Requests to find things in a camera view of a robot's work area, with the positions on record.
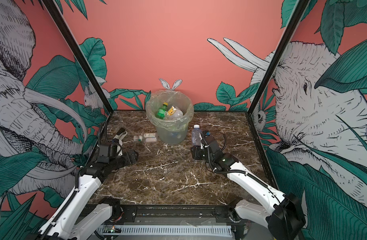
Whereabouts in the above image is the white bottle red label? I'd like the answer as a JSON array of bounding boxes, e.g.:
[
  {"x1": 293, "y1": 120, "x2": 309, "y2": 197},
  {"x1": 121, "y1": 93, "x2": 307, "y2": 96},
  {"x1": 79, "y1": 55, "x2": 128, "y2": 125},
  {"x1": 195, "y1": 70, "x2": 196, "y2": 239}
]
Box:
[{"x1": 169, "y1": 110, "x2": 183, "y2": 120}]

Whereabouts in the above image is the green soda bottle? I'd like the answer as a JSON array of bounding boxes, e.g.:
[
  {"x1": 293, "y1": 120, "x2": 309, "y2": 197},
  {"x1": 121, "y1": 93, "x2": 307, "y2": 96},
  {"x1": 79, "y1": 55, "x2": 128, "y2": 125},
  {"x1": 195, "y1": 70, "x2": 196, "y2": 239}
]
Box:
[{"x1": 156, "y1": 103, "x2": 169, "y2": 120}]

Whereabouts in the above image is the grey stapler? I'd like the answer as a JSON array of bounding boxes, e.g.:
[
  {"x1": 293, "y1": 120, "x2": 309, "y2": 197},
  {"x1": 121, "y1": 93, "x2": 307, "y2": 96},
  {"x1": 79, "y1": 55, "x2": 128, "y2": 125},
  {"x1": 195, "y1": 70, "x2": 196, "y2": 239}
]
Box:
[{"x1": 112, "y1": 128, "x2": 128, "y2": 141}]

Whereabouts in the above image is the clear bottle white cap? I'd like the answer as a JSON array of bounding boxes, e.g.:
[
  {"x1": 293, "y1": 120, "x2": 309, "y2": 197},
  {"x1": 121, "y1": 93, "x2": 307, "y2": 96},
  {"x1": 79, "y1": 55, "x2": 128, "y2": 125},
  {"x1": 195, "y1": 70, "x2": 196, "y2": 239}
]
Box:
[{"x1": 191, "y1": 125, "x2": 202, "y2": 146}]

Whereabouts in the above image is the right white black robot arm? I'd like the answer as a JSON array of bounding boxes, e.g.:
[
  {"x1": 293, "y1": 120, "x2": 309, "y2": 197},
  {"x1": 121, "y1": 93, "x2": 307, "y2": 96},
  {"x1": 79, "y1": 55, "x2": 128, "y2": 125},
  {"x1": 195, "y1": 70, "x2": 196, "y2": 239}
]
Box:
[{"x1": 190, "y1": 131, "x2": 306, "y2": 240}]

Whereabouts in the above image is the left black frame post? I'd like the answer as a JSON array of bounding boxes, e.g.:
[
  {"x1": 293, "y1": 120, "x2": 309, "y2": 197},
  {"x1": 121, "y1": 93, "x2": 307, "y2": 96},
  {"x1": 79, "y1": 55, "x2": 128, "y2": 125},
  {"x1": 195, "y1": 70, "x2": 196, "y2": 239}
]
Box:
[{"x1": 42, "y1": 0, "x2": 114, "y2": 115}]

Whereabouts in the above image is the clear plastic bin liner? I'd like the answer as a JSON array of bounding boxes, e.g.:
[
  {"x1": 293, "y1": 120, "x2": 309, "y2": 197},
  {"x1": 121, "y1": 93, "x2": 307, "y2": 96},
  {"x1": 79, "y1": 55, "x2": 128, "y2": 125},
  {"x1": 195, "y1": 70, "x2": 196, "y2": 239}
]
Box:
[{"x1": 145, "y1": 90, "x2": 194, "y2": 132}]

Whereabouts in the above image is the white slotted cable duct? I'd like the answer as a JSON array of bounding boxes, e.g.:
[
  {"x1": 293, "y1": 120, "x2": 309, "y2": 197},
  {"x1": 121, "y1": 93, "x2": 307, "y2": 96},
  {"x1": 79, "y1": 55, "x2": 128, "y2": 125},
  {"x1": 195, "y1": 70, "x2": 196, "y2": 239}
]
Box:
[{"x1": 97, "y1": 225, "x2": 233, "y2": 238}]

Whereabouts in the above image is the right black frame post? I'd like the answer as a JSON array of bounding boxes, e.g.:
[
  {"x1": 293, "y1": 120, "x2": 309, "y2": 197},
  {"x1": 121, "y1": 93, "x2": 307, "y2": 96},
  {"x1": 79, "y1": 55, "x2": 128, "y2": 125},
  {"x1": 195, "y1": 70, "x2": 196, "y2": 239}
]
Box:
[{"x1": 247, "y1": 0, "x2": 309, "y2": 116}]

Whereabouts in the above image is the black frame post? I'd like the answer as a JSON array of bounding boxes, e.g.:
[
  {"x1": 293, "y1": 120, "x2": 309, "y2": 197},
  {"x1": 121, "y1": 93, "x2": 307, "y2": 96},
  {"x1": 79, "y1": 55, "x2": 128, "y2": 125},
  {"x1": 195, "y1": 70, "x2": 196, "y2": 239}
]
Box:
[
  {"x1": 42, "y1": 0, "x2": 114, "y2": 115},
  {"x1": 247, "y1": 0, "x2": 309, "y2": 116}
]

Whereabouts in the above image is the black front rail frame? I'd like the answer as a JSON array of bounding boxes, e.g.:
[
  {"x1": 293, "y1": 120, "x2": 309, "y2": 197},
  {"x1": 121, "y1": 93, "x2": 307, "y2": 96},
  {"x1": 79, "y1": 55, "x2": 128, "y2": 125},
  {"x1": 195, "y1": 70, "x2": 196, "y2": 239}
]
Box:
[{"x1": 93, "y1": 205, "x2": 249, "y2": 240}]

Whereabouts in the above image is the grey mesh waste bin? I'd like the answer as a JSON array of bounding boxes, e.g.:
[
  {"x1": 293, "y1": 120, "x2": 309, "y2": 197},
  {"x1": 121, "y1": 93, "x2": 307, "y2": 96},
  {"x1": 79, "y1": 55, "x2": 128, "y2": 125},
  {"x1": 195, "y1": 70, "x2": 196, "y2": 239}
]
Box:
[{"x1": 147, "y1": 91, "x2": 193, "y2": 145}]

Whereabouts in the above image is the clear bottle green red label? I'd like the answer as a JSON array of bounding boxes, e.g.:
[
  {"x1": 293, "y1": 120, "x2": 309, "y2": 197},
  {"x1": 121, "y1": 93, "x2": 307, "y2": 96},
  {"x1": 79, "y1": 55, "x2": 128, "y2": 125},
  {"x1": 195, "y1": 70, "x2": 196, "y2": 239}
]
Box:
[{"x1": 167, "y1": 106, "x2": 177, "y2": 116}]

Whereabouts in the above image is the clear bottle green cap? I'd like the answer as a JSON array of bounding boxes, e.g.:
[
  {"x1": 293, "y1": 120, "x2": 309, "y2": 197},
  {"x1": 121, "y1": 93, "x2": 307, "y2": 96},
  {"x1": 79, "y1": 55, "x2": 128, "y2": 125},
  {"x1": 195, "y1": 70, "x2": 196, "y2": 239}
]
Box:
[{"x1": 133, "y1": 133, "x2": 158, "y2": 143}]

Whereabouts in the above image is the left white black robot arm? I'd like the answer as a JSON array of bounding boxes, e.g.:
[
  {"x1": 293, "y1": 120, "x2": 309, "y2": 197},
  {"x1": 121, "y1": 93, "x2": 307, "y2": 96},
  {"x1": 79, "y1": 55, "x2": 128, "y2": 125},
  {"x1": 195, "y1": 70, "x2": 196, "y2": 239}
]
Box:
[{"x1": 26, "y1": 128, "x2": 139, "y2": 240}]

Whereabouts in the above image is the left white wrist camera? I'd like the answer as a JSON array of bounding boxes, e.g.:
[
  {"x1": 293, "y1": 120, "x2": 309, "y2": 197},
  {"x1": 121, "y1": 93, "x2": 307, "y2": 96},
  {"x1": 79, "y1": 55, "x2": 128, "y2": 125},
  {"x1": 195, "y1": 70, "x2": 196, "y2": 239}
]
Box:
[{"x1": 114, "y1": 131, "x2": 128, "y2": 156}]

